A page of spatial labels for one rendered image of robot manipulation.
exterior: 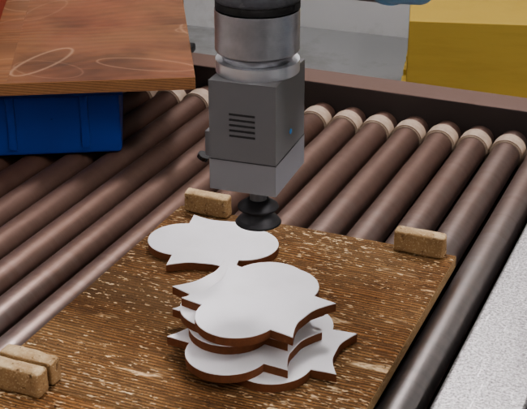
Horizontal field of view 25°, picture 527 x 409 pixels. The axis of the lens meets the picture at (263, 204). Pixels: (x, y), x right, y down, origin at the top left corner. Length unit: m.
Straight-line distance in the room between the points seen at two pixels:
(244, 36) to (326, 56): 4.06
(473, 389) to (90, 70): 0.74
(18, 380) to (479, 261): 0.56
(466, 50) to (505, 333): 2.93
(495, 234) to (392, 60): 3.61
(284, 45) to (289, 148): 0.10
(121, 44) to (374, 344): 0.74
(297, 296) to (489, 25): 3.02
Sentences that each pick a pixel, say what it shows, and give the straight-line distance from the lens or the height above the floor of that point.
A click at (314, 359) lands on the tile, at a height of 0.95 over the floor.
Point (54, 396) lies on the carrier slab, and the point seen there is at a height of 0.94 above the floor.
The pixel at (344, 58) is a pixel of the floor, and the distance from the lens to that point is 5.05.
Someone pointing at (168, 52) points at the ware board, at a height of 1.04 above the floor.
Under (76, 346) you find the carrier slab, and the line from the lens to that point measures 1.19.
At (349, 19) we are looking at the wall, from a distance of 5.40.
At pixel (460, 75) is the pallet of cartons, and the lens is 4.16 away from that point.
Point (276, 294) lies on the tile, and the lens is 1.16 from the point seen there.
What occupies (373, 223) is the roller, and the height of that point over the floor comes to 0.92.
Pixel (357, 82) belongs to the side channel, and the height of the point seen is 0.95.
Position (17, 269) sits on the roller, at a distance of 1.39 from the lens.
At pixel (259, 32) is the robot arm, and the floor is 1.27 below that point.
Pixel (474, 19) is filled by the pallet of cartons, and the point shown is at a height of 0.42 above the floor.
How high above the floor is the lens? 1.56
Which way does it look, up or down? 25 degrees down
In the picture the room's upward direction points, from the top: straight up
